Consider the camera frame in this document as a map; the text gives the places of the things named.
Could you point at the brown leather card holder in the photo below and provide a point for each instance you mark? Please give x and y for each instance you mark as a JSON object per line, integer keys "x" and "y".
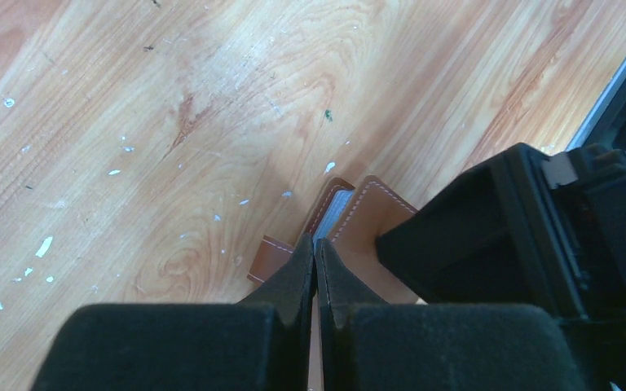
{"x": 352, "y": 218}

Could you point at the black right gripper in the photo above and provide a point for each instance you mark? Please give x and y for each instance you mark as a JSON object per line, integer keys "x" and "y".
{"x": 523, "y": 227}

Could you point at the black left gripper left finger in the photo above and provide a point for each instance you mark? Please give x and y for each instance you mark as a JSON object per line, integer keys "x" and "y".
{"x": 259, "y": 343}

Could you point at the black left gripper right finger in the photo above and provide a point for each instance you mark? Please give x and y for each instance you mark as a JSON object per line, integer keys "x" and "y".
{"x": 370, "y": 344}

